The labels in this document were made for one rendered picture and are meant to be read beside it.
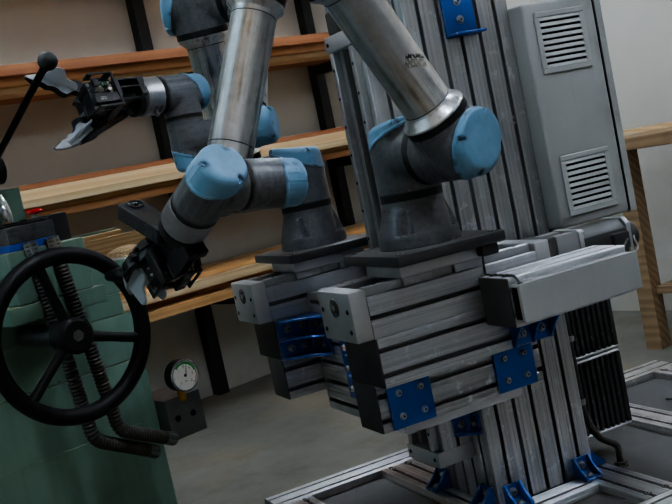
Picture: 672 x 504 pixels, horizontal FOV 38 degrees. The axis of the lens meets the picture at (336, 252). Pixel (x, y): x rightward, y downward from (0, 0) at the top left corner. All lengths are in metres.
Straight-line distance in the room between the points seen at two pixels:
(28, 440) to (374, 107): 0.91
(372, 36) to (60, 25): 3.19
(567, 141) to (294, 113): 3.26
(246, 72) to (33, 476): 0.79
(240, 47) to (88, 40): 3.14
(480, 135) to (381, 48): 0.22
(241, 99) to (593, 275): 0.70
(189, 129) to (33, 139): 2.58
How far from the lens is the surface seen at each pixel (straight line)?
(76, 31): 4.69
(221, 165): 1.36
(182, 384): 1.89
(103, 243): 2.06
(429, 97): 1.63
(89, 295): 1.76
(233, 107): 1.56
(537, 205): 2.11
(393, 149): 1.74
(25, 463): 1.83
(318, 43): 4.80
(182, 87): 1.97
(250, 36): 1.60
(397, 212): 1.76
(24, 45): 4.58
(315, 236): 2.18
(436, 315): 1.76
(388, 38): 1.59
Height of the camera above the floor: 1.00
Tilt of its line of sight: 5 degrees down
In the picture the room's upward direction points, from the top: 12 degrees counter-clockwise
